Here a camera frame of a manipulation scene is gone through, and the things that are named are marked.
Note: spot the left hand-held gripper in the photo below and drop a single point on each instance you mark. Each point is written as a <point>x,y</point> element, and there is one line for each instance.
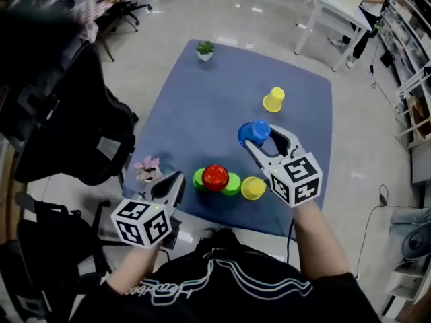
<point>134,222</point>

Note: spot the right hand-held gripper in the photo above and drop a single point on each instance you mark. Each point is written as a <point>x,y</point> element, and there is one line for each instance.
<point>296,178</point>

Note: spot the green paper cup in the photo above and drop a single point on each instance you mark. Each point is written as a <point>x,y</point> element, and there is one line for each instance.
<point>197,180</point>
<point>234,186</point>

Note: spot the blue paper cup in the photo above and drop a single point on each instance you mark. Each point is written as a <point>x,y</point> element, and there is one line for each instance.
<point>256,131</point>

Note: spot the red paper cup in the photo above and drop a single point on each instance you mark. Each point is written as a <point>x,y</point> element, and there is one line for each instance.
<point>215,177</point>

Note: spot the yellow paper cup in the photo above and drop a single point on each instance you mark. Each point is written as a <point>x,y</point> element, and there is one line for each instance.
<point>273,100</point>
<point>254,188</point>

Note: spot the person's right forearm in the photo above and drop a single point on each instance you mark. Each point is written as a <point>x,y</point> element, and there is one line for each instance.
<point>320,244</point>

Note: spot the person's left forearm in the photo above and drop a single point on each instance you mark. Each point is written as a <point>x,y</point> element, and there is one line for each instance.
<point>134,271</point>

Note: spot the pink plant in white pot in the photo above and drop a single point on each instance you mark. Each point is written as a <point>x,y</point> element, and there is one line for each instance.
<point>146,170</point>

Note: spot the blue tablecloth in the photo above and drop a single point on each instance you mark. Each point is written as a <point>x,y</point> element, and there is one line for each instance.
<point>202,113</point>

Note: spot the black office chair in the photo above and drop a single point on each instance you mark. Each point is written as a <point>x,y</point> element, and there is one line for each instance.
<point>131,5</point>
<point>84,119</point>
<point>50,241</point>

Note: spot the person's black printed shirt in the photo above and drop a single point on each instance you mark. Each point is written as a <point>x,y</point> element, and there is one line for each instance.
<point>229,291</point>

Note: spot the green plant in white pot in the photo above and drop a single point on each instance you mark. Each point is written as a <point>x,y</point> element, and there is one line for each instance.
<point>205,52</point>

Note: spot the black waste bin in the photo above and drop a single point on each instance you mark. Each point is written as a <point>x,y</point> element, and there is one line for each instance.
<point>387,59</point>

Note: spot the wooden stool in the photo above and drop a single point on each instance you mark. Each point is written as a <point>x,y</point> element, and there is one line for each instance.
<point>417,116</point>

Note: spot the white table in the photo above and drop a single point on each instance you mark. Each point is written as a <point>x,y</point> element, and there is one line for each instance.
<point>336,12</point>

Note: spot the brown wooden board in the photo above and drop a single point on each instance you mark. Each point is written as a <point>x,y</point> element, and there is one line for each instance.
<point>13,197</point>

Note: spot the white shelf unit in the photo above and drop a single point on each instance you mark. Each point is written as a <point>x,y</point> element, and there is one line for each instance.
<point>404,45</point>

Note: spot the grey floor fan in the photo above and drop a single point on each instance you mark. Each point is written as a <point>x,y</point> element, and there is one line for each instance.
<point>419,241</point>

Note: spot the white low shelf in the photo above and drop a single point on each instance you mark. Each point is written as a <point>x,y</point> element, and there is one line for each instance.
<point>404,284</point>

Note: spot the pink checkered tablecloth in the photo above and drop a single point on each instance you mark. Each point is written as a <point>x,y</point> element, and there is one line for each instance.
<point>87,12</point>

